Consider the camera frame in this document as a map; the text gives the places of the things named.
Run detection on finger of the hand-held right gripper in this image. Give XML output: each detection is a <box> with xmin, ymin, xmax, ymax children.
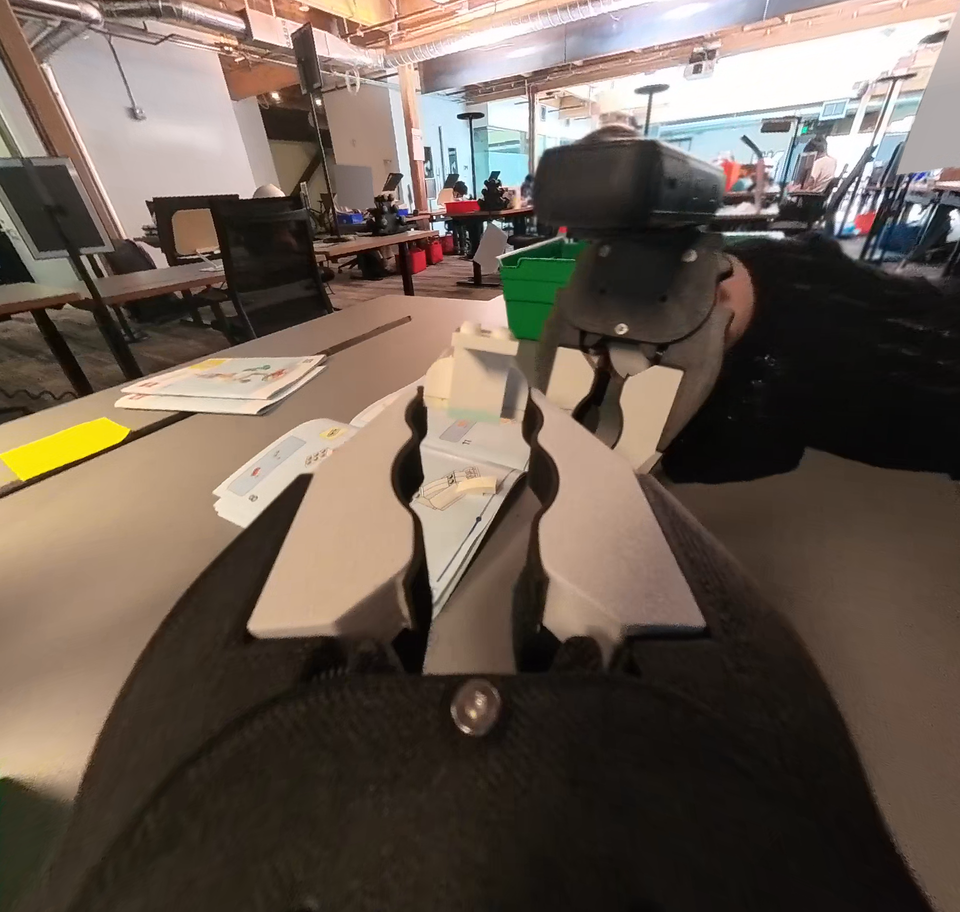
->
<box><xmin>553</xmin><ymin>345</ymin><xmax>600</xmax><ymax>416</ymax></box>
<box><xmin>617</xmin><ymin>368</ymin><xmax>685</xmax><ymax>472</ymax></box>

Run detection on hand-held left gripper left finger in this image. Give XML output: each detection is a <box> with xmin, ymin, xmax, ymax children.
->
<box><xmin>247</xmin><ymin>387</ymin><xmax>419</xmax><ymax>639</ymax></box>

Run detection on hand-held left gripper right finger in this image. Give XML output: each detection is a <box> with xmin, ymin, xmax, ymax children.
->
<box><xmin>527</xmin><ymin>389</ymin><xmax>708</xmax><ymax>639</ymax></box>

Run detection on white toy brick assembly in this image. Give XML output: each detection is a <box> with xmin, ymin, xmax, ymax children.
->
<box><xmin>423</xmin><ymin>321</ymin><xmax>528</xmax><ymax>427</ymax></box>

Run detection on green plastic bin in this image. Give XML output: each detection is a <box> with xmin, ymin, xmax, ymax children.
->
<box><xmin>498</xmin><ymin>240</ymin><xmax>590</xmax><ymax>343</ymax></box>

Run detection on person's right hand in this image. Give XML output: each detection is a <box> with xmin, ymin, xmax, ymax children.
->
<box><xmin>714</xmin><ymin>259</ymin><xmax>756</xmax><ymax>343</ymax></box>

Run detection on pale blue instruction booklet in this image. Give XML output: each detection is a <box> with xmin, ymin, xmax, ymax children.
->
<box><xmin>212</xmin><ymin>390</ymin><xmax>532</xmax><ymax>622</ymax></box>

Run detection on white cardboard sheet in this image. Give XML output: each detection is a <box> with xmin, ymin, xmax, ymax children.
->
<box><xmin>472</xmin><ymin>223</ymin><xmax>513</xmax><ymax>272</ymax></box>

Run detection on black floor lamp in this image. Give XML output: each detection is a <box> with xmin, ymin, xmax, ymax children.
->
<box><xmin>456</xmin><ymin>109</ymin><xmax>487</xmax><ymax>193</ymax></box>
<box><xmin>633</xmin><ymin>83</ymin><xmax>671</xmax><ymax>137</ymax></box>

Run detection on white paper stack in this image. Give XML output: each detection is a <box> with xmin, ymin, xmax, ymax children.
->
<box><xmin>114</xmin><ymin>355</ymin><xmax>328</xmax><ymax>418</ymax></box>

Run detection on wooden stick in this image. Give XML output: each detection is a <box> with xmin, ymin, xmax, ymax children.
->
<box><xmin>315</xmin><ymin>315</ymin><xmax>414</xmax><ymax>358</ymax></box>

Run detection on long wooden table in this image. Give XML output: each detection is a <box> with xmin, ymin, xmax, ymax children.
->
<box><xmin>311</xmin><ymin>229</ymin><xmax>444</xmax><ymax>298</ymax></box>

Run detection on black mesh chair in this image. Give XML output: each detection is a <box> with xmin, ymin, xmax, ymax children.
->
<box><xmin>210</xmin><ymin>195</ymin><xmax>336</xmax><ymax>345</ymax></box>

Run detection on yellow sticky note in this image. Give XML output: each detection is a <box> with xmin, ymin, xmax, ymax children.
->
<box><xmin>0</xmin><ymin>417</ymin><xmax>132</xmax><ymax>482</ymax></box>

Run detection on brown wooden table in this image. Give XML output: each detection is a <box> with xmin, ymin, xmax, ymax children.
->
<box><xmin>0</xmin><ymin>263</ymin><xmax>226</xmax><ymax>397</ymax></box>

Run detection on light wooden chair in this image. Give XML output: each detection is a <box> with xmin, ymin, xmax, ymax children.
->
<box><xmin>150</xmin><ymin>193</ymin><xmax>243</xmax><ymax>270</ymax></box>

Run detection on panel light on stand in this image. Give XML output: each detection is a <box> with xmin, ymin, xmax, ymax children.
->
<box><xmin>0</xmin><ymin>156</ymin><xmax>144</xmax><ymax>403</ymax></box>

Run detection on silver ventilation duct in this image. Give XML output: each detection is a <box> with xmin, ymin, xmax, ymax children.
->
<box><xmin>0</xmin><ymin>0</ymin><xmax>250</xmax><ymax>45</ymax></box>

